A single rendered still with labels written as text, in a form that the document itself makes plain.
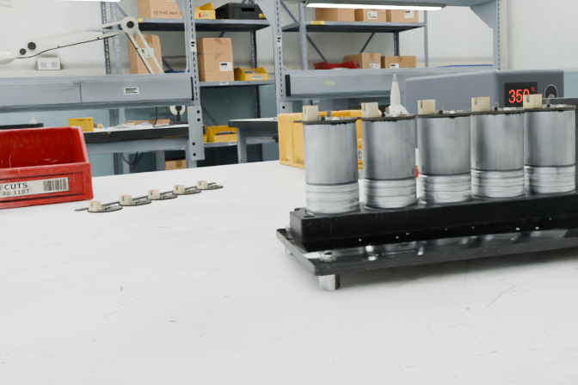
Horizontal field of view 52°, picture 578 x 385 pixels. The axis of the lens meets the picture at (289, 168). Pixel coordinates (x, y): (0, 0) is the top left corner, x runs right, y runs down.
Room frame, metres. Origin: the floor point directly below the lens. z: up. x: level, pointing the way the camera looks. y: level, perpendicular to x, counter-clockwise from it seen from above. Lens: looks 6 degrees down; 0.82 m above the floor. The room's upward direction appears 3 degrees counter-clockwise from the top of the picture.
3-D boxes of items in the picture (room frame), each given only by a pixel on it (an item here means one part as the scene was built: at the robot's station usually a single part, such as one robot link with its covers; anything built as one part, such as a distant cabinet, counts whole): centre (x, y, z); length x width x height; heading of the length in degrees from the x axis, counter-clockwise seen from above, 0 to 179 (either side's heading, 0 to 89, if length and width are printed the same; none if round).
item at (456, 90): (0.74, -0.24, 0.80); 0.15 x 0.12 x 0.10; 28
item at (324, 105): (3.08, -0.22, 0.80); 0.15 x 0.12 x 0.10; 44
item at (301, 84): (3.08, -0.59, 0.90); 1.30 x 0.06 x 0.12; 115
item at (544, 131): (0.29, -0.13, 0.79); 0.02 x 0.02 x 0.05
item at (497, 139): (0.29, -0.10, 0.79); 0.02 x 0.02 x 0.05
